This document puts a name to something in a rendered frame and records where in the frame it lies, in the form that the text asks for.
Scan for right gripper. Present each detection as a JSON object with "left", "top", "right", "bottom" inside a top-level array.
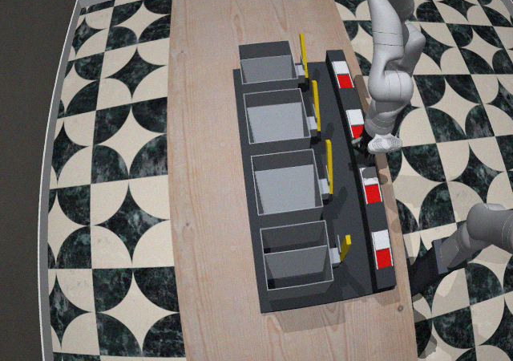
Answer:
[{"left": 351, "top": 125, "right": 375, "bottom": 160}]

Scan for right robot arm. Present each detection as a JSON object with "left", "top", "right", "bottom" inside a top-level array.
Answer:
[{"left": 364, "top": 0, "right": 426, "bottom": 154}]

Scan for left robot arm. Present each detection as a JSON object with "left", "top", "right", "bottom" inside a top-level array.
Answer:
[{"left": 438, "top": 203, "right": 513, "bottom": 268}]

